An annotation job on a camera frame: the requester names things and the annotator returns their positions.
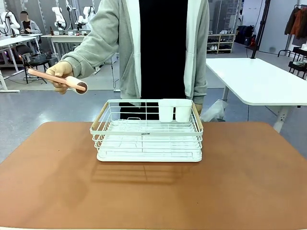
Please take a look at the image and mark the person's right hand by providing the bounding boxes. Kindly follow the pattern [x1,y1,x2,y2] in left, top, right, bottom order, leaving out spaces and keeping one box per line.
[46,61,74,95]

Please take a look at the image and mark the pink handled lint roller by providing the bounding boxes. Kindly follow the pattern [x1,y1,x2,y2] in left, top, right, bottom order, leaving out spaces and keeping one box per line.
[27,68,88,95]

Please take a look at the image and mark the crumpled clear plastic bag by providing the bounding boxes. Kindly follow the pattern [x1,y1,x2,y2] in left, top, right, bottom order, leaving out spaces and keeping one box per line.
[200,99,228,122]

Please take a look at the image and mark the white cutlery holder cup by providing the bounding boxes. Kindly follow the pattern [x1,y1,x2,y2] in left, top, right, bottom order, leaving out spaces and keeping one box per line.
[158,98,193,123]

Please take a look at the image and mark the black office chair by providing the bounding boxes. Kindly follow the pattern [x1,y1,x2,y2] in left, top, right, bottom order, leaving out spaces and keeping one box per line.
[15,44,52,84]

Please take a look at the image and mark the white background workbench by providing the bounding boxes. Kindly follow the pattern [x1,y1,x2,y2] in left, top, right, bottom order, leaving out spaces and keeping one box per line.
[40,33,93,63]

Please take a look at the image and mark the white background desk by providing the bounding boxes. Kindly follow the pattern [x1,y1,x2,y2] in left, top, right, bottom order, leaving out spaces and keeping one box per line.
[0,34,43,93]

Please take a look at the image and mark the seated person in background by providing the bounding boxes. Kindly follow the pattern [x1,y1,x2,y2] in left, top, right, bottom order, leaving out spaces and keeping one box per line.
[19,11,42,46]

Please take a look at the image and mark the white desk with legs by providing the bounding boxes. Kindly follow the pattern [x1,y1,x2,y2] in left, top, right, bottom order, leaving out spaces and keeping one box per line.
[205,57,307,134]

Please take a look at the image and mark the wooden shoe shelf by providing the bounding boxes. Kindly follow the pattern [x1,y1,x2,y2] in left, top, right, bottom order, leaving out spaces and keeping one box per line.
[206,33,236,54]

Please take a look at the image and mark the person in grey hoodie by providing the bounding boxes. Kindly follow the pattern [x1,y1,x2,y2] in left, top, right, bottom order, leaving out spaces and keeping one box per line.
[61,0,210,120]

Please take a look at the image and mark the black backpack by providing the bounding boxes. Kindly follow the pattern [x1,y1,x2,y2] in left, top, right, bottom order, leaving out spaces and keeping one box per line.
[237,24,255,45]

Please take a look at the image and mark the black tripod pole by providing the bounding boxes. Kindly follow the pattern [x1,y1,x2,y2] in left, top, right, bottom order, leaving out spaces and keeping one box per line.
[245,0,271,60]

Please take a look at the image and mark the black clothes rack with jackets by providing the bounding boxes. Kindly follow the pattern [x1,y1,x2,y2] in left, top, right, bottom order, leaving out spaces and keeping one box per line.
[278,4,307,58]

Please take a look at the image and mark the white wire dish rack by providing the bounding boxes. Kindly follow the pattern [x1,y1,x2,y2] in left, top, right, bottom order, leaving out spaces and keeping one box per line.
[89,99,204,163]

